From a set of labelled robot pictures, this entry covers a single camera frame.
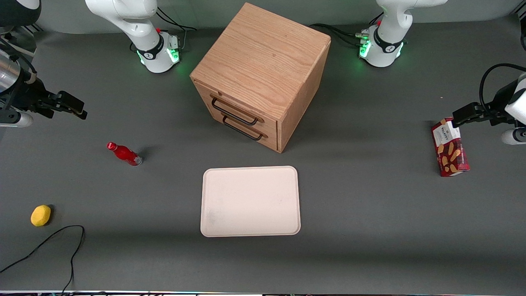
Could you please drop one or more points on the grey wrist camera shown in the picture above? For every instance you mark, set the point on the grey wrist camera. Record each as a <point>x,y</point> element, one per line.
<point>515,136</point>
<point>16,119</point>

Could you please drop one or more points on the aluminium frame rail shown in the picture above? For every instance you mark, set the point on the aluminium frame rail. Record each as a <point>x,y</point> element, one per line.
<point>18,43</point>

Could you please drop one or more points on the wooden drawer cabinet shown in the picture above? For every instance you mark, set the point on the wooden drawer cabinet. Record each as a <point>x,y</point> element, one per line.
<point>267,53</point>

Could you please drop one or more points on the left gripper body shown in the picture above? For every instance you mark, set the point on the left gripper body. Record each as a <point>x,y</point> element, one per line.
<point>496,107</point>

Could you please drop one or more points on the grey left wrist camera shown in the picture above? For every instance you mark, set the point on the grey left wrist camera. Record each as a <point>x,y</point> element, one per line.
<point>515,136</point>

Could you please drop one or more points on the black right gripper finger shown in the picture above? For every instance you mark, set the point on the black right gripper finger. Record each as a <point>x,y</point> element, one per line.
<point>72,102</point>
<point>70,113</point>

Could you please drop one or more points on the yellow lemon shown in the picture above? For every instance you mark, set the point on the yellow lemon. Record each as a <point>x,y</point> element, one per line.
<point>40,215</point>

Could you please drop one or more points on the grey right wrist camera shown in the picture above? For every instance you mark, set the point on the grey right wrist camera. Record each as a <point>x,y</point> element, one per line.
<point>16,119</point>

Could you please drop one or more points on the red plastic bottle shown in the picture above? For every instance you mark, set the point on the red plastic bottle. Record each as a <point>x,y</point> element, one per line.
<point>123,153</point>

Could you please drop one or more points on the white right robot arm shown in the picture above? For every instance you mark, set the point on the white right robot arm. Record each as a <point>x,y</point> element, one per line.
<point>123,16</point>

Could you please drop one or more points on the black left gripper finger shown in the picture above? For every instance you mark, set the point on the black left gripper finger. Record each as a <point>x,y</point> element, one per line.
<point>466,112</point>
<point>472,121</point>

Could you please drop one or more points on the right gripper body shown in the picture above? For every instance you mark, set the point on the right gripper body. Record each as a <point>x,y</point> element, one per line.
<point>29,93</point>

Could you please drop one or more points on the red shortbread cookie box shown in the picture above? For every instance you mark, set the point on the red shortbread cookie box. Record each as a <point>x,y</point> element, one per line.
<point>451,154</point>

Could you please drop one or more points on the beige rectangular tray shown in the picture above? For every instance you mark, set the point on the beige rectangular tray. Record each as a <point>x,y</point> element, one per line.
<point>250,201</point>

